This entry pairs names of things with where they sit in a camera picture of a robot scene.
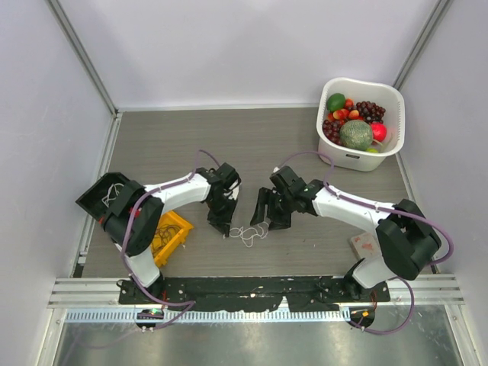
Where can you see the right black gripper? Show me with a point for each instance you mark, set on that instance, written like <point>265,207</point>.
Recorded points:
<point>263,198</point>

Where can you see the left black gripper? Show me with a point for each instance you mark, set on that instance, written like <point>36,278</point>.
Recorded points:
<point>223,223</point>

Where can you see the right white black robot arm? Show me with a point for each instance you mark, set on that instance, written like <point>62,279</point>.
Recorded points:
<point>407,243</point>

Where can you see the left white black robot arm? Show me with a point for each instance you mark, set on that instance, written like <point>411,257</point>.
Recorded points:
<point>131,220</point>

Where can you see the yellow plastic bin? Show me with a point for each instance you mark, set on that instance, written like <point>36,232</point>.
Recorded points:
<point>172,231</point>

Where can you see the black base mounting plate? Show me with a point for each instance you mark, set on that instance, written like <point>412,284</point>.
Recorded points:
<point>259,294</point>

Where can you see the stained grey sponge block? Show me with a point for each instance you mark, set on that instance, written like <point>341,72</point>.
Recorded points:
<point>364,245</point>

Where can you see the dark grape cluster left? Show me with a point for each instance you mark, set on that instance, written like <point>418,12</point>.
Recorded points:
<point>331,130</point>

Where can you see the green netted melon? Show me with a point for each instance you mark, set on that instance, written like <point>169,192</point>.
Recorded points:
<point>356,134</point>

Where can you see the green lime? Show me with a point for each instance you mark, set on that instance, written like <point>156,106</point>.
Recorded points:
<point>335,102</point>

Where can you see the black plastic bin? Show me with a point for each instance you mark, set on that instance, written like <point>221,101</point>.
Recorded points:
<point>93,201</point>

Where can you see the red pink apple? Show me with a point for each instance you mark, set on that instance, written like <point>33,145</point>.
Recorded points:
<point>379,131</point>

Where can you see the dark red grape bunch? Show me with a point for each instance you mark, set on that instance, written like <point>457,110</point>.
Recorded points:
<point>371,112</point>

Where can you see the white plastic basket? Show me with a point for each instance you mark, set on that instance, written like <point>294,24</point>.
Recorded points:
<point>395,121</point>

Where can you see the white slotted cable duct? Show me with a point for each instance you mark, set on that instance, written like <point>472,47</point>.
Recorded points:
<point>140,315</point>

